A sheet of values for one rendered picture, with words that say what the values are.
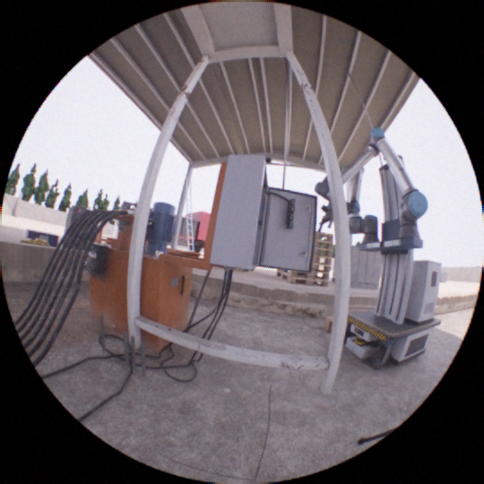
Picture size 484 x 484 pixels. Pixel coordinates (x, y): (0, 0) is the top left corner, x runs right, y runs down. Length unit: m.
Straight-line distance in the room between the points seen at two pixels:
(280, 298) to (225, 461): 2.04
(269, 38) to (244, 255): 1.79
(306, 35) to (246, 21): 2.89
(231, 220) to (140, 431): 1.03
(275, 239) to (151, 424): 1.29
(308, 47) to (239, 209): 4.33
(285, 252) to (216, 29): 2.02
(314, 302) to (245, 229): 1.82
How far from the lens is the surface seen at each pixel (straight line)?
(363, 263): 4.03
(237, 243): 0.81
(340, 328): 0.84
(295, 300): 2.38
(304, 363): 0.90
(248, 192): 0.86
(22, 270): 2.45
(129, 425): 0.83
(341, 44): 4.65
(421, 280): 1.65
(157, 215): 1.40
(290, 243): 1.25
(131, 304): 1.07
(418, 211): 1.22
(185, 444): 0.78
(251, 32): 1.85
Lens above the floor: 0.71
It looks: 5 degrees up
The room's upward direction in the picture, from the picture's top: 8 degrees clockwise
